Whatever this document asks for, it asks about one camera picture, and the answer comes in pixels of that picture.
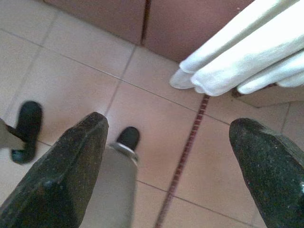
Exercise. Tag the black robot left foot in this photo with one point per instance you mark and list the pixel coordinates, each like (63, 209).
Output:
(27, 128)

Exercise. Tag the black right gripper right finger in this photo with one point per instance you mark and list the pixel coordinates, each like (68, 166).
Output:
(273, 175)

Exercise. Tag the brown cabinet door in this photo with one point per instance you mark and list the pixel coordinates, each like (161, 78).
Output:
(180, 26)
(107, 16)

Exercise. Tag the black robot right foot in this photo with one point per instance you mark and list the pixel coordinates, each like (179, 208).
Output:
(129, 137)

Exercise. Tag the white hanging towel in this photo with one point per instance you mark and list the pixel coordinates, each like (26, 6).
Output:
(249, 54)

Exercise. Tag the black robot foot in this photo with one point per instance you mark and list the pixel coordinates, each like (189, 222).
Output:
(27, 128)
(129, 137)

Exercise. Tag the silver robot left leg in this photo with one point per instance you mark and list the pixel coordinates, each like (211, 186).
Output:
(9, 137)

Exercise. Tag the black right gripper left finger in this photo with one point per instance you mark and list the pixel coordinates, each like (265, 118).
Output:
(54, 180)

